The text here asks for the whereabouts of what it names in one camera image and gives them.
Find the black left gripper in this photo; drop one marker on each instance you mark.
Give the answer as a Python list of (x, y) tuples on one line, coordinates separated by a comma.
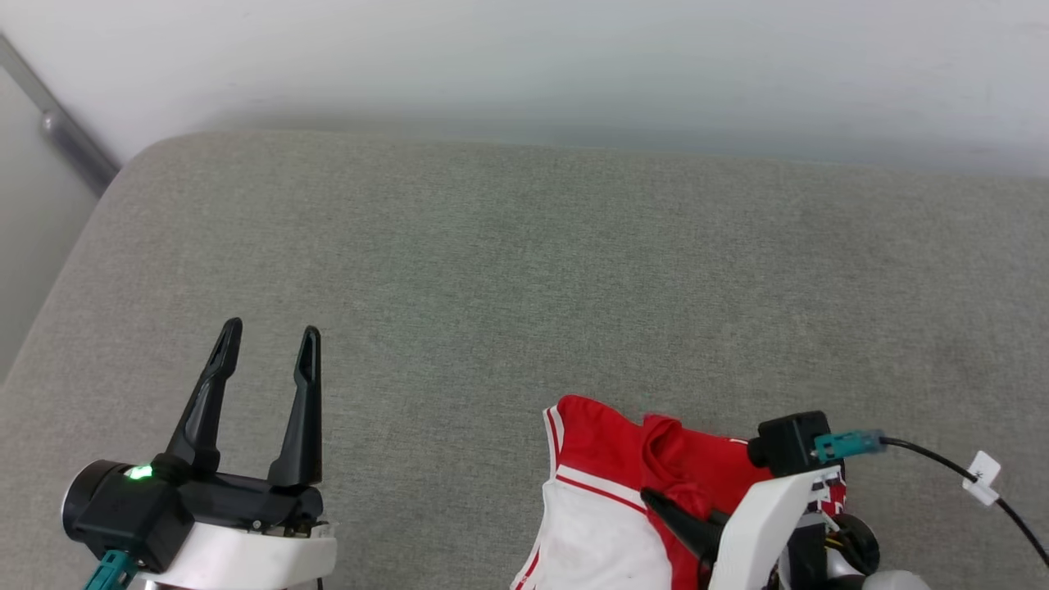
[(246, 504)]

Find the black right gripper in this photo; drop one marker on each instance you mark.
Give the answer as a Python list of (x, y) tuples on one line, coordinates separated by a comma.
[(852, 541)]

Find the red and white jersey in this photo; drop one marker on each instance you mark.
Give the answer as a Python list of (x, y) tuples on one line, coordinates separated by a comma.
[(598, 442)]

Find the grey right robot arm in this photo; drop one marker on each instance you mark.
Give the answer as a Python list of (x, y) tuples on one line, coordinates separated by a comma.
[(885, 582)]

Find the grey fabric sofa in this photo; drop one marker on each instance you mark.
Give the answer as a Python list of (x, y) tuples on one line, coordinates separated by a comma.
[(524, 287)]

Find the white right camera mount bracket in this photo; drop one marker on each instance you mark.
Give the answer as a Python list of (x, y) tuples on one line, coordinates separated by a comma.
[(762, 524)]

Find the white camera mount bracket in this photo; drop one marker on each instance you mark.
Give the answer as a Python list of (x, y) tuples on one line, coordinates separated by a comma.
[(246, 561), (762, 524)]

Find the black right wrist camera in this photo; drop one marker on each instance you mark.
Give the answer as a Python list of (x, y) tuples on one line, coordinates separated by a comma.
[(791, 442)]

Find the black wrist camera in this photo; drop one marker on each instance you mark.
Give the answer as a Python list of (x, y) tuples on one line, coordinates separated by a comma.
[(131, 524), (791, 442)]

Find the white left camera mount bracket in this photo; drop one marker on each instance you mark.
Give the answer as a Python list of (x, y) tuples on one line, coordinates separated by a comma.
[(246, 561)]

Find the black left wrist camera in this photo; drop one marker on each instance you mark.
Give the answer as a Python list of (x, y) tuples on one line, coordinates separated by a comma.
[(131, 524)]

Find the teal right camera connector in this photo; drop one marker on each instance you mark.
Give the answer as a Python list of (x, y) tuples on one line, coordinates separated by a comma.
[(852, 445)]

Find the teal camera connector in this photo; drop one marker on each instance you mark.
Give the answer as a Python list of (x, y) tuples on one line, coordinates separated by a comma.
[(111, 569), (852, 445)]

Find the teal left camera connector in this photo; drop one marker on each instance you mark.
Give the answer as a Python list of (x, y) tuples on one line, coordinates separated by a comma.
[(111, 569)]

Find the grey metal rail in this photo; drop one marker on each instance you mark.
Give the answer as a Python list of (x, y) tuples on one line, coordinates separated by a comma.
[(74, 143)]

